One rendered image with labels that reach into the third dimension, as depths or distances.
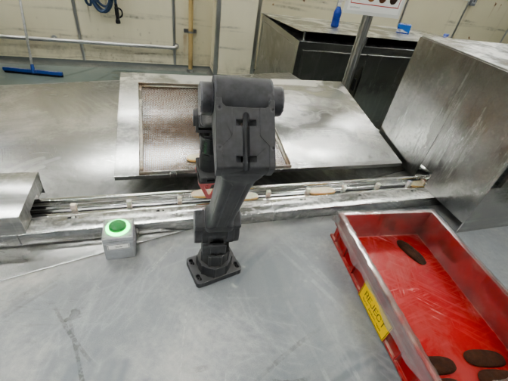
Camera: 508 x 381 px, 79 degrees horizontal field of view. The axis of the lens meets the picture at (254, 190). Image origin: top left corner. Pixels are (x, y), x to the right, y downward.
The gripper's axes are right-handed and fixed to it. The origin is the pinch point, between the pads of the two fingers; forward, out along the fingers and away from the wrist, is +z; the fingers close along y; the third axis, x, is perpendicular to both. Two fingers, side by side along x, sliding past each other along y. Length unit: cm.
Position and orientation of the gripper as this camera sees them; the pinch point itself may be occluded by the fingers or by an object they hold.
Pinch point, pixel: (207, 191)
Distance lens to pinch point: 93.7
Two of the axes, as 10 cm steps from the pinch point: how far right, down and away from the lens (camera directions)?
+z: -1.3, 7.8, 6.2
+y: -2.6, -6.3, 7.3
